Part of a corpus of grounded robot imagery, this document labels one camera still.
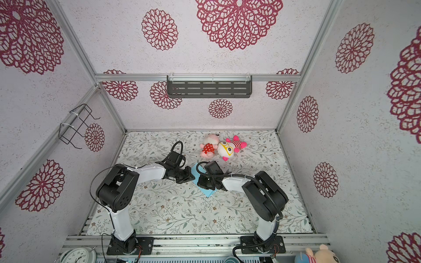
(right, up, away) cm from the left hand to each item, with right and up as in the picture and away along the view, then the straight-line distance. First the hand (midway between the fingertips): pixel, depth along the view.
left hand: (195, 180), depth 94 cm
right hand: (+1, 0, -3) cm, 4 cm away
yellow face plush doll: (+19, +18, +6) cm, 27 cm away
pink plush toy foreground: (+55, -25, -28) cm, 67 cm away
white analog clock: (-47, -26, -26) cm, 59 cm away
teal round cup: (+18, -28, -25) cm, 42 cm away
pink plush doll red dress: (+9, +21, +11) cm, 25 cm away
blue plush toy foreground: (+45, -25, -30) cm, 59 cm away
